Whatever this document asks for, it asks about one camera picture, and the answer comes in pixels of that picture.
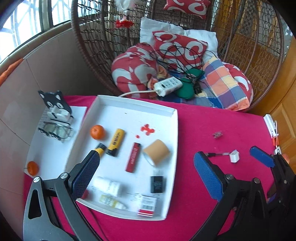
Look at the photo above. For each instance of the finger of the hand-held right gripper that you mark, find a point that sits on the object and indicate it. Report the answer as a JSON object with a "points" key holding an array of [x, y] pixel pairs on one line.
{"points": [[281, 192], [261, 156]]}

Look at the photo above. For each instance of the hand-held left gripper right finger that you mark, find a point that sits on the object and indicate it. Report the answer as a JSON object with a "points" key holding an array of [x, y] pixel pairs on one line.
{"points": [[208, 176]]}

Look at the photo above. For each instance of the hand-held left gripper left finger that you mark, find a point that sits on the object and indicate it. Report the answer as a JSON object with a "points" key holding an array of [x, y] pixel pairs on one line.
{"points": [[86, 171]]}

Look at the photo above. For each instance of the black pen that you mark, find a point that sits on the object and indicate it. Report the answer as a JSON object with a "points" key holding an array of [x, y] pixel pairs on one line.
{"points": [[217, 154]]}

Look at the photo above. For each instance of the small yellow black object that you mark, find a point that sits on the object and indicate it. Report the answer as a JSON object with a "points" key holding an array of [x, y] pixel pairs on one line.
{"points": [[101, 148]]}

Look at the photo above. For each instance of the white charger cube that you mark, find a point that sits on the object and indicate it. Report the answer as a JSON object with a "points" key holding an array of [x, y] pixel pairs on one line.
{"points": [[234, 157]]}

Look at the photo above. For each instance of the red lighter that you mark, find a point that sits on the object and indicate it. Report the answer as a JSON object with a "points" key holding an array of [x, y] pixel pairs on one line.
{"points": [[133, 157]]}

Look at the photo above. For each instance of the black charger plug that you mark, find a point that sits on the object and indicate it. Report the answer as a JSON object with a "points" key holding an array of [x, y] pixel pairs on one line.
{"points": [[158, 183]]}

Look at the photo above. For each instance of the white cardboard tray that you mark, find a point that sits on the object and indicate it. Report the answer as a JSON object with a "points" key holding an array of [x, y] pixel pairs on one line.
{"points": [[129, 120]]}

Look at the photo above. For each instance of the white pill bottle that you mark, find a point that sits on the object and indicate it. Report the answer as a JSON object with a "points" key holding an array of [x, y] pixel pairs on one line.
{"points": [[108, 186]]}

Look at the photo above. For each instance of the white power bank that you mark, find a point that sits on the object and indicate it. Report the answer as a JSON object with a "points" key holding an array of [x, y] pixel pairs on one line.
{"points": [[269, 124]]}

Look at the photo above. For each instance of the white paper sheet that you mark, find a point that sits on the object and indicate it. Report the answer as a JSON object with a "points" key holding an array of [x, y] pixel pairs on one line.
{"points": [[50, 157]]}

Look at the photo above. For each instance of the small eye drop bottle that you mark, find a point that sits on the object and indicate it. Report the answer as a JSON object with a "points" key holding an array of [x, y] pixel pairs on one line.
{"points": [[111, 201]]}

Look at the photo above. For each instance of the tangerine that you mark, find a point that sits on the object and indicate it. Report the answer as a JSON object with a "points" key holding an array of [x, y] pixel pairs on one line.
{"points": [[97, 132], [32, 168]]}

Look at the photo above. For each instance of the yellow lighter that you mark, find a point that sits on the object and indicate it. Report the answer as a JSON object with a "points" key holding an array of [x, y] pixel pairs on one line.
{"points": [[115, 141]]}

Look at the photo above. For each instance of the candy wrapper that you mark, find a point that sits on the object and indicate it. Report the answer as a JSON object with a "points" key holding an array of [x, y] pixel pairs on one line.
{"points": [[217, 134]]}

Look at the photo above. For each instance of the wooden cabinet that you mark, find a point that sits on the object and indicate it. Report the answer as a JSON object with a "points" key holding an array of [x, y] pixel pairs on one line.
{"points": [[284, 111]]}

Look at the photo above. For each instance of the brown tape roll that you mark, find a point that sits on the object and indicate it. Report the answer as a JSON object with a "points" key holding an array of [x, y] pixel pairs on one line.
{"points": [[157, 151]]}

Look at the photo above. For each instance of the pink tablecloth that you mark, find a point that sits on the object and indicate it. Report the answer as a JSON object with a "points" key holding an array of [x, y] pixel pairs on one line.
{"points": [[196, 120]]}

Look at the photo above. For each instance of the red white medicine box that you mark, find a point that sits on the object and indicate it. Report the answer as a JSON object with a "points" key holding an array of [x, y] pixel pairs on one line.
{"points": [[147, 206]]}

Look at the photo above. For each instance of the cat shaped phone holder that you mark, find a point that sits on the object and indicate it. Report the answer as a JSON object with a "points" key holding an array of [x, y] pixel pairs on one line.
{"points": [[54, 104]]}

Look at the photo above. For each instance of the round red white pillow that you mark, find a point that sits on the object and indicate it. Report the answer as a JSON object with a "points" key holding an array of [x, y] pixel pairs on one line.
{"points": [[244, 83]]}

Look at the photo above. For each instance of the blue checked cushion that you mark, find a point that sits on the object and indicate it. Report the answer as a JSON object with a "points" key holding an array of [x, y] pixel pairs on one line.
{"points": [[203, 100]]}

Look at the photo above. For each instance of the plaid pillow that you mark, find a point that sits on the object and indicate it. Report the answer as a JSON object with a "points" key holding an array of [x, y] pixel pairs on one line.
{"points": [[224, 85]]}

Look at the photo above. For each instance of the black power adapter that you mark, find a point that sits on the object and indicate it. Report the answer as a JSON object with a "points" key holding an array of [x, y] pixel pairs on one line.
{"points": [[198, 88]]}

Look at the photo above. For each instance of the green cloth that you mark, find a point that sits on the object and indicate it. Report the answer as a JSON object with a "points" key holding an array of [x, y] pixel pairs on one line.
{"points": [[185, 89]]}

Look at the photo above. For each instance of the white power strip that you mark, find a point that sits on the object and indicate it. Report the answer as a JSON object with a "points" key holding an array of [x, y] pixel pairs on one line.
{"points": [[168, 84]]}

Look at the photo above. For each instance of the big red white pillow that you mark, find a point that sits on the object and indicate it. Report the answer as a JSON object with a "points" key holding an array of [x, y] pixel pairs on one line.
{"points": [[131, 67]]}

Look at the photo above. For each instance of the orange cloth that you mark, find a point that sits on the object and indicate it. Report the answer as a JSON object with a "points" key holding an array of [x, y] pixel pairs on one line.
{"points": [[9, 70]]}

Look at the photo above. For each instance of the flat red white pillow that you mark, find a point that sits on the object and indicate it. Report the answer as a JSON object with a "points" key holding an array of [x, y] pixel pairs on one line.
{"points": [[185, 46]]}

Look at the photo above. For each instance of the brown wicker hanging chair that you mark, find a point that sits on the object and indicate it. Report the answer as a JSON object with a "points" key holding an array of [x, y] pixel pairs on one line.
{"points": [[97, 34]]}

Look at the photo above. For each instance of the red hanging ornament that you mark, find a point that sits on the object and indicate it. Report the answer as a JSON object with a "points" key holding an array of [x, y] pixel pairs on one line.
{"points": [[123, 23]]}

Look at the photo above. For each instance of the window with grille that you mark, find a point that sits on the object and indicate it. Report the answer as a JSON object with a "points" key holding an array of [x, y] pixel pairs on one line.
{"points": [[20, 20]]}

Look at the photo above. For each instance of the small red white pillow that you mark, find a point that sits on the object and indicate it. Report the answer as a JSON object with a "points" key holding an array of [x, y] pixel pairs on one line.
{"points": [[187, 8]]}

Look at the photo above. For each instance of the black frame glasses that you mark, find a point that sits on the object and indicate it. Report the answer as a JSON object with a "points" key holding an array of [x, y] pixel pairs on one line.
{"points": [[55, 132]]}

